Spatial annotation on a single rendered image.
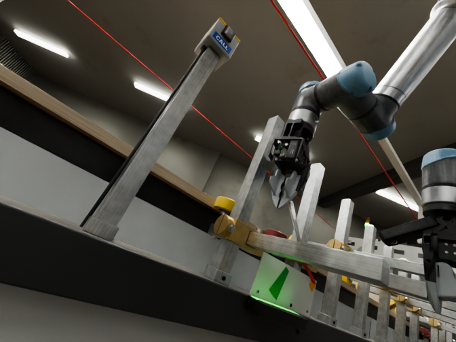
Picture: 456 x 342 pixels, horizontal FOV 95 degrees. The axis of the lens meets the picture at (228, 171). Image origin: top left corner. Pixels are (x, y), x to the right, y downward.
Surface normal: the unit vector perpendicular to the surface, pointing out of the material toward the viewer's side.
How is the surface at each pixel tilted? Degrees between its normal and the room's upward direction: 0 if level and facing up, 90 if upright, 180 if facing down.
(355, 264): 90
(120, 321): 90
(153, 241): 90
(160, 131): 90
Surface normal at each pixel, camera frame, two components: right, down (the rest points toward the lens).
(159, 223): 0.60, -0.09
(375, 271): -0.70, -0.53
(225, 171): 0.15, -0.35
